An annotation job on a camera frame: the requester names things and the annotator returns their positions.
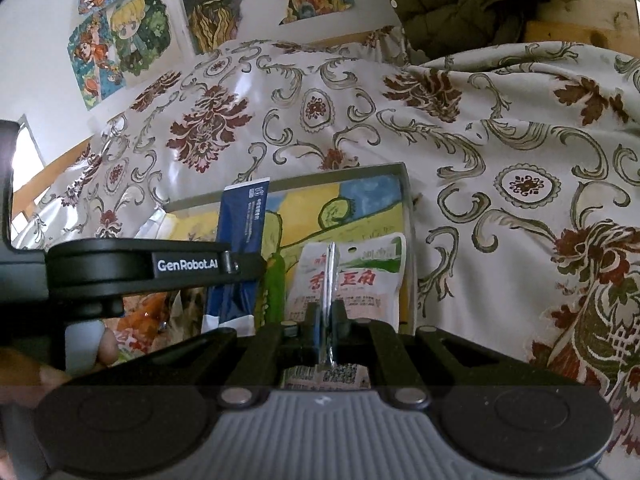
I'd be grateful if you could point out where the person's left hand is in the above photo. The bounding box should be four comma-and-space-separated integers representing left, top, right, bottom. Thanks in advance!
0, 332, 120, 404

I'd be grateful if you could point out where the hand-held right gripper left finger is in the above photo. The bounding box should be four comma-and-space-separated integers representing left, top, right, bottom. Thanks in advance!
95, 302, 327, 407

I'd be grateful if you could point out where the olive puffer jacket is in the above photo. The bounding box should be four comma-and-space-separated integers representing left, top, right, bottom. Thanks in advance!
371, 0, 552, 67

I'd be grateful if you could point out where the swirl pattern wall poster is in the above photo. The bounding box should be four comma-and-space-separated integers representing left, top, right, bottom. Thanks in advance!
176, 0, 357, 57

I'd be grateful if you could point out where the window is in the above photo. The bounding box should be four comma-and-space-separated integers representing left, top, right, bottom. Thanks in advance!
10, 124, 47, 197

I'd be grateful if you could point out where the wooden bed frame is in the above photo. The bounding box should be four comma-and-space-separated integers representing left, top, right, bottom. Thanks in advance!
11, 136, 97, 213

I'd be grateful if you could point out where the orange snack packet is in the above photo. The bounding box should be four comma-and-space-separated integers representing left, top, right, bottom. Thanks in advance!
106, 291, 172, 362

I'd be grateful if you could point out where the green stick snack packet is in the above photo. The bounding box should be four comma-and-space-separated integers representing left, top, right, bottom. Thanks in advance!
255, 251, 287, 332

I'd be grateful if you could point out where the dark blue snack packet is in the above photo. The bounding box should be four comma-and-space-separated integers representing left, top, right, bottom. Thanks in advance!
201, 178, 272, 337

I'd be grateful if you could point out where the wooden board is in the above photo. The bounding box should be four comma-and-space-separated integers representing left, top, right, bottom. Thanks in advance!
524, 0, 640, 62

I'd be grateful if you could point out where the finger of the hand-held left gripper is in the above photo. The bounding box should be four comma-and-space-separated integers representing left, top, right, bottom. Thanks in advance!
223, 251, 267, 286

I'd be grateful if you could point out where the grey shallow box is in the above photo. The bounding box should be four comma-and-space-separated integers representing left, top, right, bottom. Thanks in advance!
164, 161, 419, 337

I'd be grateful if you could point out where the cartoon characters wall poster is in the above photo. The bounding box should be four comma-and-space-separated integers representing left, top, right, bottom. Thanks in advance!
66, 0, 177, 112

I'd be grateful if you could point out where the white green snack packet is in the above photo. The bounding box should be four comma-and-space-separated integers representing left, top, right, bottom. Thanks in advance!
281, 232, 407, 392

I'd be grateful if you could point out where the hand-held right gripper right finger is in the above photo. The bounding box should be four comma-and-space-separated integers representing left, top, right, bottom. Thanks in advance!
330, 302, 557, 407

